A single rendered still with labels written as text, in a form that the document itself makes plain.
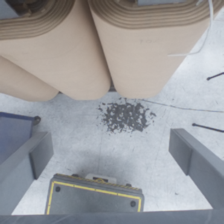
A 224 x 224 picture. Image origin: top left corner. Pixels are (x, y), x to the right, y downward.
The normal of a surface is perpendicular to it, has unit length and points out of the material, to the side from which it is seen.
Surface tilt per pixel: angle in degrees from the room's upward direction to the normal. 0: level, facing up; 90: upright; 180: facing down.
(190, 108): 0
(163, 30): 90
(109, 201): 0
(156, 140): 0
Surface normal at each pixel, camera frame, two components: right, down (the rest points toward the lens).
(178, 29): 0.00, 0.99
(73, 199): -0.11, -0.14
